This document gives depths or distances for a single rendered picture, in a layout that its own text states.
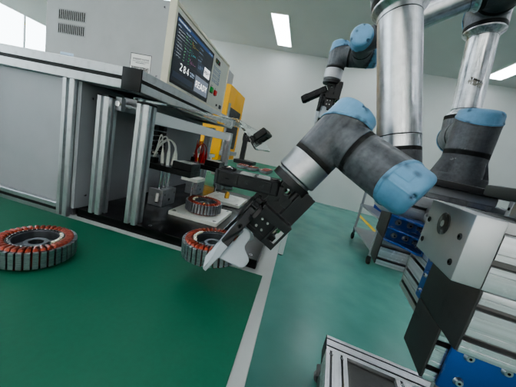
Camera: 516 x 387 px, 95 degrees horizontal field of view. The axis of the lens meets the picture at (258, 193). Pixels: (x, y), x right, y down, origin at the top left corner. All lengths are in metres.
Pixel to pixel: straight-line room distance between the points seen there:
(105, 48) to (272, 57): 5.78
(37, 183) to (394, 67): 0.84
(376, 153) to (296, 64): 6.05
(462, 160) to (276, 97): 5.51
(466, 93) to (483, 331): 0.83
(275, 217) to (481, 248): 0.27
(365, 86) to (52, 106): 6.04
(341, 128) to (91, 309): 0.44
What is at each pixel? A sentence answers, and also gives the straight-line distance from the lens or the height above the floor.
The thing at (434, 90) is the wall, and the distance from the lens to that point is 6.78.
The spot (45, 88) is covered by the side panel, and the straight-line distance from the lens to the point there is 0.78.
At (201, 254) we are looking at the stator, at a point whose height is 0.82.
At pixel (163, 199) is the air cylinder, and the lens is 0.79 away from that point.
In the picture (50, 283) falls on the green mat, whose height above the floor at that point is 0.75.
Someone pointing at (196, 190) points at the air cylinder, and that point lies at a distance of 1.00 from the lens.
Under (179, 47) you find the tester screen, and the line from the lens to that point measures 0.78.
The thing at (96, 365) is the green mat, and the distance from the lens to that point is 0.36.
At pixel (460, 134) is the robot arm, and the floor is 1.18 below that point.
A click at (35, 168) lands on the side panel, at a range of 0.81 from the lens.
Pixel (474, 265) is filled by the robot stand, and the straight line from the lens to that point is 0.41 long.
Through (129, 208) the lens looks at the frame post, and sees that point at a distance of 0.64.
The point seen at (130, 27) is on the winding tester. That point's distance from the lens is 0.83.
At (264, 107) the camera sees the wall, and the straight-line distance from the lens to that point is 6.20.
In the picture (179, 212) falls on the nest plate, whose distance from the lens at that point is 0.73.
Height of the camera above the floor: 1.01
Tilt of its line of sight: 11 degrees down
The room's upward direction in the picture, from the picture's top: 13 degrees clockwise
